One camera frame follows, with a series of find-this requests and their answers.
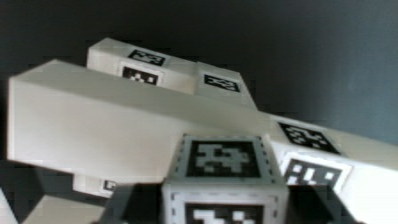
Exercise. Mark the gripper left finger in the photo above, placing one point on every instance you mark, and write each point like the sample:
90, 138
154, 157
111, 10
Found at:
133, 205

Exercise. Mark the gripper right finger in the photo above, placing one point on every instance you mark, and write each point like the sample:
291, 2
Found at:
314, 207

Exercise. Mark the white chair leg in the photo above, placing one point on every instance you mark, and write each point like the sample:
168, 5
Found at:
165, 71
223, 188

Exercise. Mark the white chair back frame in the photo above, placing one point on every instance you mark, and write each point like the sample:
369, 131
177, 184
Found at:
97, 126

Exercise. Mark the white chair seat part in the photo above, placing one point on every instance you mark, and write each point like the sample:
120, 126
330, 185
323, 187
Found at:
28, 186

